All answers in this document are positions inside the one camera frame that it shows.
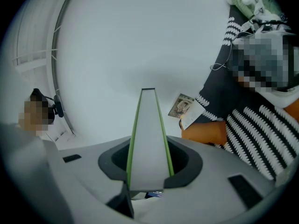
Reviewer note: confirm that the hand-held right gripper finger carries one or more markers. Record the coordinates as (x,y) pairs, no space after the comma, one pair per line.
(147,143)

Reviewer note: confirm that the book with picture cover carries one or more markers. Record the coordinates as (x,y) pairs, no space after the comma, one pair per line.
(181,105)

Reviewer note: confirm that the person's right forearm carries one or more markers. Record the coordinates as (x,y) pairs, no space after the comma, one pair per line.
(203,132)

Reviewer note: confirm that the person's black white patterned shirt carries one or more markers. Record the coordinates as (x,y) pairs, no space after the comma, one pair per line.
(233,97)

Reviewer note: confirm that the green and white cloth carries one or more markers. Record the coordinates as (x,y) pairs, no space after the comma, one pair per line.
(244,4)

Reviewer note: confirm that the curved dark ceiling rail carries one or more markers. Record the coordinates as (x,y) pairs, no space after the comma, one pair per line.
(54,55)

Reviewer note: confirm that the white lattice frame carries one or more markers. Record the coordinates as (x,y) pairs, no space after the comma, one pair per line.
(35,59)

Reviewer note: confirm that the black head-worn camera rig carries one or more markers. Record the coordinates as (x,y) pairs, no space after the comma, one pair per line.
(266,26)

